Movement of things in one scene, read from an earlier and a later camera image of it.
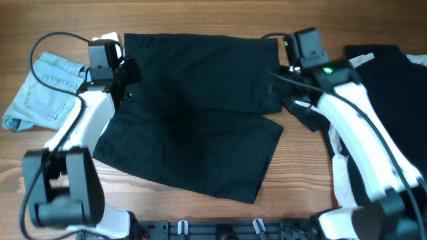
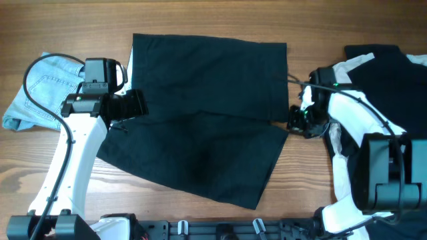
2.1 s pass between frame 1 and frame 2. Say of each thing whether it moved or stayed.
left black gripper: moved
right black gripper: moved
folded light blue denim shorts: stayed
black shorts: stayed
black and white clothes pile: stayed
